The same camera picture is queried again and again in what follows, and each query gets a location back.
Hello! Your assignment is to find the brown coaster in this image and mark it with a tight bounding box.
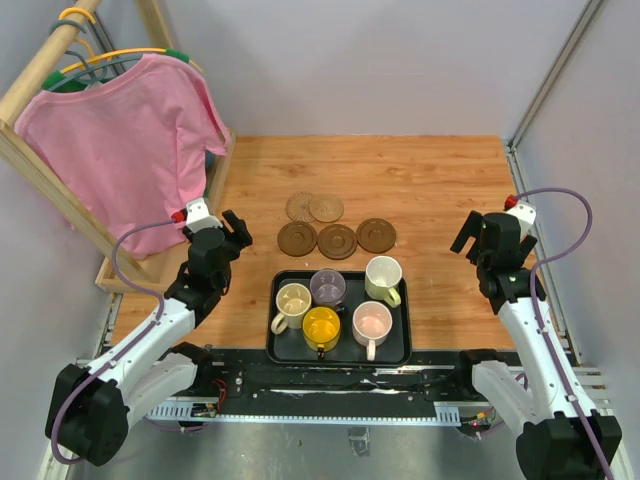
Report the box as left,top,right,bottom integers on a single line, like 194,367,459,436
356,218,396,254
317,224,358,260
277,221,317,257

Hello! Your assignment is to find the yellow hanger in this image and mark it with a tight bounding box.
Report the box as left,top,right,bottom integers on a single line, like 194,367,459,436
85,0,176,66

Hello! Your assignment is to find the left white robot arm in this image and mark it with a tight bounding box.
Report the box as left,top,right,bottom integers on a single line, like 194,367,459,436
45,207,253,466

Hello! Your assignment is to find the wooden clothes rack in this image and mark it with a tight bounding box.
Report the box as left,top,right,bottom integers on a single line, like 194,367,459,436
0,0,237,295

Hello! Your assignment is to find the aluminium frame post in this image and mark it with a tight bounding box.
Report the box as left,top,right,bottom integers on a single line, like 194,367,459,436
504,0,609,151

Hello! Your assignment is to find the pale green mug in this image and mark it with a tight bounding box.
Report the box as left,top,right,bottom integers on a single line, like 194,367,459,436
365,256,403,308

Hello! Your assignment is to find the grey-blue hanger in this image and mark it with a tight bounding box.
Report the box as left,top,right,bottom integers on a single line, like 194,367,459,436
50,18,141,85

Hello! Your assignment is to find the pink mug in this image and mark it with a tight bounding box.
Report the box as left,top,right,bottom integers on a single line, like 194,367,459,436
352,301,393,362

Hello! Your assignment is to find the pink t-shirt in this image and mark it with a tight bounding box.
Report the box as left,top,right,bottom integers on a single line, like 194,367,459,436
14,54,230,259

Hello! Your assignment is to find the cream mug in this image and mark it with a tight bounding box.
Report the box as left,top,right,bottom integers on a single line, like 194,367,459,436
270,283,312,335

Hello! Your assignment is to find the yellow mug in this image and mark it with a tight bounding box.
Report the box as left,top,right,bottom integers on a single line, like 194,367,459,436
302,307,342,360

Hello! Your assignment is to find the woven coaster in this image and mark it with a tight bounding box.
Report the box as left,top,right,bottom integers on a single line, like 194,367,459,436
309,194,344,223
285,192,315,223

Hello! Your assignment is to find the purple mug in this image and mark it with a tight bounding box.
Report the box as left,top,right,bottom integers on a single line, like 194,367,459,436
309,269,347,308

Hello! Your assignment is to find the green hanger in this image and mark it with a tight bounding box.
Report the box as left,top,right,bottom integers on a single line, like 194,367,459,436
40,48,192,92

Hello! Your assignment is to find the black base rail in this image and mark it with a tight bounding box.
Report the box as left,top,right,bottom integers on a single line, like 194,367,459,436
97,344,581,426

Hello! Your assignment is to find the black serving tray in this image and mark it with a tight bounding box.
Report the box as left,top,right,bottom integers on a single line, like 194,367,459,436
266,271,412,366

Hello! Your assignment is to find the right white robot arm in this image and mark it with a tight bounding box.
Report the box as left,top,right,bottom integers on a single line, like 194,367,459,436
451,203,622,479

